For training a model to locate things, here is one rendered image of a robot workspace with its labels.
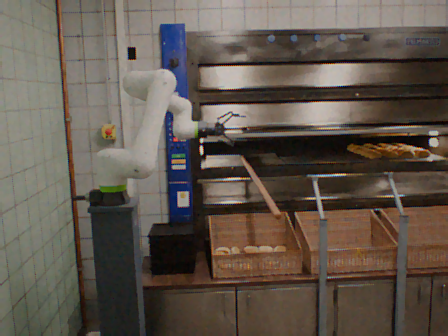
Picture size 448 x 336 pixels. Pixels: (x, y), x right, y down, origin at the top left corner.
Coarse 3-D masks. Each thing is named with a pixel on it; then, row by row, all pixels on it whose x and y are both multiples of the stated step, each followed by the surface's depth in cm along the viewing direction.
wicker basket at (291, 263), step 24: (216, 216) 316; (240, 216) 317; (264, 216) 318; (216, 240) 314; (240, 240) 315; (264, 240) 316; (288, 240) 312; (216, 264) 273; (240, 264) 294; (264, 264) 275; (288, 264) 292
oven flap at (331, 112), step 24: (432, 96) 316; (216, 120) 308; (240, 120) 309; (264, 120) 309; (288, 120) 310; (312, 120) 310; (336, 120) 311; (360, 120) 311; (384, 120) 312; (408, 120) 310; (432, 120) 311
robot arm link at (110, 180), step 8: (104, 152) 202; (112, 152) 201; (120, 152) 199; (104, 160) 201; (112, 160) 199; (104, 168) 201; (112, 168) 199; (104, 176) 202; (112, 176) 202; (120, 176) 201; (104, 184) 203; (112, 184) 202; (120, 184) 204
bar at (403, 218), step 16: (272, 176) 279; (288, 176) 279; (304, 176) 279; (320, 176) 280; (336, 176) 280; (352, 176) 280; (368, 176) 281; (384, 176) 282; (320, 208) 267; (400, 208) 268; (320, 224) 261; (400, 224) 265; (320, 240) 262; (400, 240) 265; (320, 256) 264; (400, 256) 266; (320, 272) 265; (400, 272) 268; (320, 288) 267; (400, 288) 269; (320, 304) 269; (400, 304) 271; (320, 320) 270; (400, 320) 272
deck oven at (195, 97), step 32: (192, 32) 299; (192, 64) 302; (192, 96) 306; (224, 96) 307; (256, 96) 308; (288, 96) 309; (320, 96) 310; (352, 96) 311; (384, 96) 311; (416, 96) 312; (288, 128) 312; (192, 160) 313; (192, 192) 316
